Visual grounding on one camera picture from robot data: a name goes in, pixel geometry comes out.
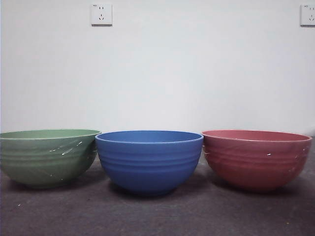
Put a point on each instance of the red ribbed bowl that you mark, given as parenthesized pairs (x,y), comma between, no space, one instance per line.
(256,162)

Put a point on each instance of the green ribbed bowl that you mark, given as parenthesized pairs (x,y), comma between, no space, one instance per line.
(44,159)

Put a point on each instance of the blue ribbed bowl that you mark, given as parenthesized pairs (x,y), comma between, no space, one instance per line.
(150,162)

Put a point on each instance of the white wall socket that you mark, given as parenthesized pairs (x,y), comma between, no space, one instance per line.
(308,15)
(101,14)

